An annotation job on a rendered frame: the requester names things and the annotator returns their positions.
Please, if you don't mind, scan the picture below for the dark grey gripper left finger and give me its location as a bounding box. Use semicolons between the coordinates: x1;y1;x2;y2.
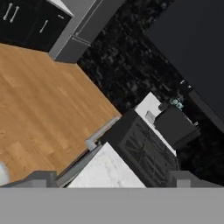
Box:
2;170;58;188

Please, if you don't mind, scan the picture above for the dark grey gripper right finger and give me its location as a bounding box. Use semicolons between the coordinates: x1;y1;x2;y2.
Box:
167;170;223;188

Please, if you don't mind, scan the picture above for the pale grey shaker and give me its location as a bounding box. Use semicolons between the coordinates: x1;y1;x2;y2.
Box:
144;110;156;123

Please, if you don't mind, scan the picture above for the dark bottle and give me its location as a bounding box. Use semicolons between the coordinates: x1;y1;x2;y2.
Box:
177;79;193;97

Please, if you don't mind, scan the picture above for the white round object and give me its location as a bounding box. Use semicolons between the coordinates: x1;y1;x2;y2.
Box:
0;161;11;186

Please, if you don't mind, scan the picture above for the black box appliance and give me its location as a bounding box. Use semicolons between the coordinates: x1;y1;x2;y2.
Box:
153;103;203;151

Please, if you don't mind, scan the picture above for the teal small object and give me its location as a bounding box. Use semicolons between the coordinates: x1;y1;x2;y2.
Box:
170;97;186;110

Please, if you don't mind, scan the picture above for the grey fridge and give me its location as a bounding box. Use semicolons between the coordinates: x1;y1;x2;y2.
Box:
48;0;127;64

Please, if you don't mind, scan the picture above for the black cupboard run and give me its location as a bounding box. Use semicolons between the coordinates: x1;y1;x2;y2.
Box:
0;0;74;53

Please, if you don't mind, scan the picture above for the grey oven door handle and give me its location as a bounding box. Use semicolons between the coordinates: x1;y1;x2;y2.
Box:
84;115;123;151

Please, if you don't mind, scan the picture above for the black wall cabinet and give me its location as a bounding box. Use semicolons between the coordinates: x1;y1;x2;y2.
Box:
143;0;224;135

